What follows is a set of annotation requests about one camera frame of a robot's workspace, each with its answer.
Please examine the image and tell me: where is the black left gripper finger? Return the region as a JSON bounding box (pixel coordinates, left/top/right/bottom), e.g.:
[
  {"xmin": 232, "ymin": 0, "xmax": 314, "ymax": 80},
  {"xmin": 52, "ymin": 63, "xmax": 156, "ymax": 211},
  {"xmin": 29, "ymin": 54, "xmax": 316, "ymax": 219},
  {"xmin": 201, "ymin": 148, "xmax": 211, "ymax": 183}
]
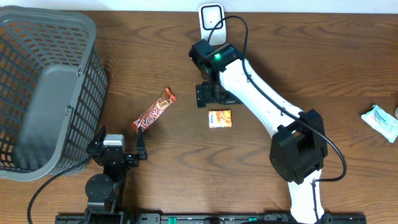
[
  {"xmin": 95, "ymin": 126, "xmax": 106, "ymax": 146},
  {"xmin": 136, "ymin": 126, "xmax": 147, "ymax": 160}
]

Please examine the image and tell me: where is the orange white small packet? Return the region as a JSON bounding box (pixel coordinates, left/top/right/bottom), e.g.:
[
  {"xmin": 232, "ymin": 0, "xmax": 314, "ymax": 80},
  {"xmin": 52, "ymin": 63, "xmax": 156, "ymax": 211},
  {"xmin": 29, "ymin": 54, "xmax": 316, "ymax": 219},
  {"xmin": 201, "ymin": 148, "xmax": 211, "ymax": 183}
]
[{"xmin": 208, "ymin": 110, "xmax": 232, "ymax": 128}]

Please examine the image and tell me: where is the red brown candy bar wrapper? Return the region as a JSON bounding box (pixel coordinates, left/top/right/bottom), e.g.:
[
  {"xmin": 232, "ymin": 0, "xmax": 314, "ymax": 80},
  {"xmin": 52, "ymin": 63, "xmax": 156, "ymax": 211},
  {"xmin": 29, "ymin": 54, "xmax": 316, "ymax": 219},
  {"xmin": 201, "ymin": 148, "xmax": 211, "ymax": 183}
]
[{"xmin": 131, "ymin": 87, "xmax": 177, "ymax": 133}]

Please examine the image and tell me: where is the light green wet wipes pack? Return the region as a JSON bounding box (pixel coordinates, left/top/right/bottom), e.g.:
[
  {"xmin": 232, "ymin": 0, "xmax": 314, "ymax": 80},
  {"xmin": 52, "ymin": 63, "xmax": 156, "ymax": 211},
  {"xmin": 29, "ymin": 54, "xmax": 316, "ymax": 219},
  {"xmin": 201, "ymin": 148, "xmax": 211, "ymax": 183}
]
[{"xmin": 361, "ymin": 105, "xmax": 397, "ymax": 143}]

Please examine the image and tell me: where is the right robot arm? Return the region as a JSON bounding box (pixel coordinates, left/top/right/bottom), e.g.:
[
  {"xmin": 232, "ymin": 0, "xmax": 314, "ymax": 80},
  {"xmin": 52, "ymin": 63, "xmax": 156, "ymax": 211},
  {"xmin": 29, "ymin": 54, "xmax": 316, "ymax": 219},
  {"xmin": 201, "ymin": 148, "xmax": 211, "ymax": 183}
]
[{"xmin": 188, "ymin": 39, "xmax": 328, "ymax": 223}]

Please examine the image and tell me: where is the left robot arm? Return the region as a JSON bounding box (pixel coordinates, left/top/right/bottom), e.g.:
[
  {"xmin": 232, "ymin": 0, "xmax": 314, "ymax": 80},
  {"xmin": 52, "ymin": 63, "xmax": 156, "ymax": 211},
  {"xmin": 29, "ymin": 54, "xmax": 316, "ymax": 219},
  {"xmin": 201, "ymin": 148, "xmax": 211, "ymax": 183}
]
[{"xmin": 85, "ymin": 127, "xmax": 147, "ymax": 223}]

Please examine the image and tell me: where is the white barcode scanner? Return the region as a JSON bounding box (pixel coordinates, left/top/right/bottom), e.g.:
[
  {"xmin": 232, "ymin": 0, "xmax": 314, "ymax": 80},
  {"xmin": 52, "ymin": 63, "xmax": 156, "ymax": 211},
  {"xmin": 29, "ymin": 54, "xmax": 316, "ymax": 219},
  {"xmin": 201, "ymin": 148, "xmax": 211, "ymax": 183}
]
[{"xmin": 198, "ymin": 3, "xmax": 227, "ymax": 45}]

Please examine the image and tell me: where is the grey plastic mesh basket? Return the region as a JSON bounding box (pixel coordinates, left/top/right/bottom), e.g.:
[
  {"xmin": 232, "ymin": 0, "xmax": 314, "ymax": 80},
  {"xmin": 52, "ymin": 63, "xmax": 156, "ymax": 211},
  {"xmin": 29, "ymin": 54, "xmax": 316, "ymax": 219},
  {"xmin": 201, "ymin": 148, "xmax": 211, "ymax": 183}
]
[{"xmin": 1, "ymin": 6, "xmax": 108, "ymax": 182}]

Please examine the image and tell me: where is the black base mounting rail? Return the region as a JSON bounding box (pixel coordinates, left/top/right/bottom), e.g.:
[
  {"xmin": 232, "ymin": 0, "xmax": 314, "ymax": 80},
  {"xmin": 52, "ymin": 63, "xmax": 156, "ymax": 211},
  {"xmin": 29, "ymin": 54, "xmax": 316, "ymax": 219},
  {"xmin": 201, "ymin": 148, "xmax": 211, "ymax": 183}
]
[{"xmin": 55, "ymin": 212, "xmax": 368, "ymax": 224}]

